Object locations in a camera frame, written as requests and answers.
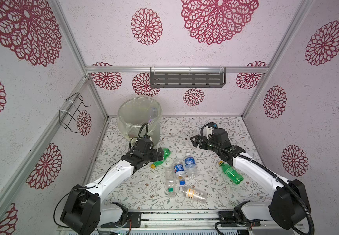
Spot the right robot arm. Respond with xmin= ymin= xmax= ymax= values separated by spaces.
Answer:
xmin=191 ymin=122 xmax=315 ymax=235

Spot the black wire wall rack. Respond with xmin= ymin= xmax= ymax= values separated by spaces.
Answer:
xmin=58 ymin=93 xmax=91 ymax=133

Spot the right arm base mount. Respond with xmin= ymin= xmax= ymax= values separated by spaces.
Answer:
xmin=218 ymin=211 xmax=261 ymax=227

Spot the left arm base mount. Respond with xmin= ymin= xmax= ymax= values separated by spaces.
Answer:
xmin=105 ymin=211 xmax=142 ymax=228

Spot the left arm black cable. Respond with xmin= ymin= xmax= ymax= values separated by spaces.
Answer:
xmin=128 ymin=122 xmax=150 ymax=150

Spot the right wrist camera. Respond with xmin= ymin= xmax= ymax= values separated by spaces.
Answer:
xmin=208 ymin=122 xmax=218 ymax=129

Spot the Pocari bottle white cap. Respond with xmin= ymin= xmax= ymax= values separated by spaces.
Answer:
xmin=184 ymin=153 xmax=197 ymax=177

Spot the clear bottle green cap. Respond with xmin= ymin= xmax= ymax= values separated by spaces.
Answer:
xmin=165 ymin=167 xmax=176 ymax=197

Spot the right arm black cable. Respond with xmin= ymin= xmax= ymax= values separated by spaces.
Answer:
xmin=200 ymin=123 xmax=315 ymax=235

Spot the clear plastic bin liner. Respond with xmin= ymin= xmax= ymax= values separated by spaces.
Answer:
xmin=116 ymin=94 xmax=162 ymax=142

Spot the grey slotted wall shelf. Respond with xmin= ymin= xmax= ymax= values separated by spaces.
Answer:
xmin=149 ymin=67 xmax=226 ymax=88

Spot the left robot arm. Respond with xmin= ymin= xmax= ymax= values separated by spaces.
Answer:
xmin=57 ymin=138 xmax=164 ymax=235

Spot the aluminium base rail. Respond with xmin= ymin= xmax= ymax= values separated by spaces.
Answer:
xmin=56 ymin=208 xmax=302 ymax=233

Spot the green bottle yellow cap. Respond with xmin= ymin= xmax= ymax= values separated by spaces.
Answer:
xmin=150 ymin=147 xmax=171 ymax=169

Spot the clear bottle pink label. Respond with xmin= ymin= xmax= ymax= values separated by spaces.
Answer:
xmin=148 ymin=107 xmax=158 ymax=123

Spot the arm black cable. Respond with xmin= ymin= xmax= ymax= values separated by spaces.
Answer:
xmin=200 ymin=123 xmax=315 ymax=235
xmin=128 ymin=122 xmax=150 ymax=150

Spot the Pocari bottle blue cap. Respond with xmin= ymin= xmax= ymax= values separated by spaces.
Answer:
xmin=173 ymin=159 xmax=185 ymax=186

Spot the clear bottle yellow label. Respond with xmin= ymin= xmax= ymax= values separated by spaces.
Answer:
xmin=178 ymin=187 xmax=207 ymax=204

